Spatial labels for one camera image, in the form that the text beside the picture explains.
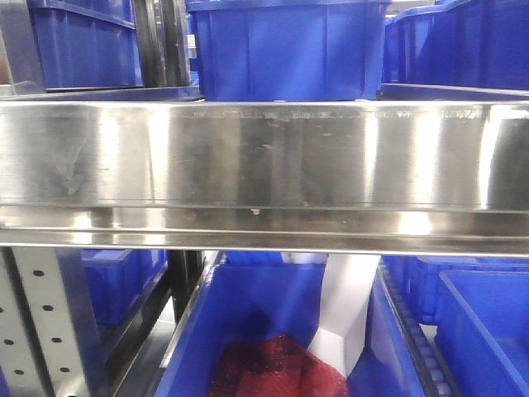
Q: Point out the blue bin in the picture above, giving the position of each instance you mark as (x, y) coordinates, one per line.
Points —
(479, 307)
(117, 278)
(258, 302)
(87, 44)
(289, 50)
(477, 44)

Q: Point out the blue bin lower right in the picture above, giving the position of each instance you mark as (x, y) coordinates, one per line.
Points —
(479, 307)

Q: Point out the red mesh bag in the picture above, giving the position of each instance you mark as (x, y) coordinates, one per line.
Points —
(278, 366)

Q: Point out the blue bin top left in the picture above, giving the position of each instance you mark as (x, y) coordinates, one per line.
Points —
(87, 44)

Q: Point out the blue bin top right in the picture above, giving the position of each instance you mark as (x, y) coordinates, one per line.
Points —
(477, 44)

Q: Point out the blue bin lower left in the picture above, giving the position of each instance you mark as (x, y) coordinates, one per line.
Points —
(117, 278)

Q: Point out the blue bin top centre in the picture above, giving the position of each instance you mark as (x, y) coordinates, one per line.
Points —
(289, 50)

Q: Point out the perforated grey shelf upright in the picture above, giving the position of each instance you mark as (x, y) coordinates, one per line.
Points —
(49, 336)

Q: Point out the stainless steel shelf rail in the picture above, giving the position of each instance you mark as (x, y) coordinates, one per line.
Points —
(422, 170)

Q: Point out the black shelf post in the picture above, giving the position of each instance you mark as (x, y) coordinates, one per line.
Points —
(161, 28)

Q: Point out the blue bin lower centre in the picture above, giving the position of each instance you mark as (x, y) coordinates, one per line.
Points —
(258, 302)

